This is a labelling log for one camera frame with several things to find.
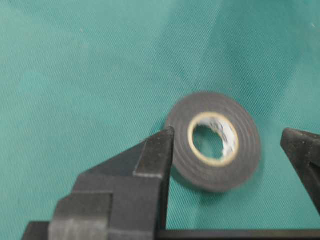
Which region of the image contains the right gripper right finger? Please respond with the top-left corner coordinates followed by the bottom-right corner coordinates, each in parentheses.
top-left (280, 127), bottom-right (320, 211)

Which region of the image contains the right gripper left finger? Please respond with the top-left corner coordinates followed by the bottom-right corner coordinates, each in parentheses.
top-left (22, 127), bottom-right (175, 240)

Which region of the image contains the black tape roll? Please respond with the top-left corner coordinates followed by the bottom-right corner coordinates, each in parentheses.
top-left (165, 91), bottom-right (261, 192)

